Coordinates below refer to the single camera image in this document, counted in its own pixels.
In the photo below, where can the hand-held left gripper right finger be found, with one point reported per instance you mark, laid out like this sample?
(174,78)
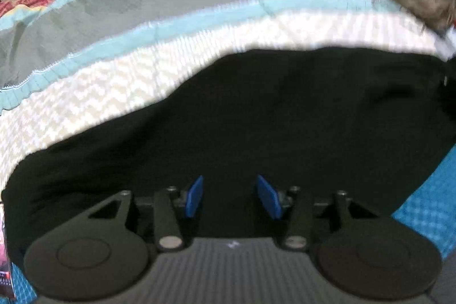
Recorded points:
(269,199)

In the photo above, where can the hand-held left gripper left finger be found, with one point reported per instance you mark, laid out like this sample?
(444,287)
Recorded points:
(194,197)

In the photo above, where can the black pants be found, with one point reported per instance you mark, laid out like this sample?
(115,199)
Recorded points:
(270,133)

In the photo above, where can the chevron striped teal blanket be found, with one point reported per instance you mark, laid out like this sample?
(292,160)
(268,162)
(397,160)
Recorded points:
(171,76)

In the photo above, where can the dark printed packet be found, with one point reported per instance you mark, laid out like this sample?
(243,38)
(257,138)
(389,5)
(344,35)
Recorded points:
(5,254)

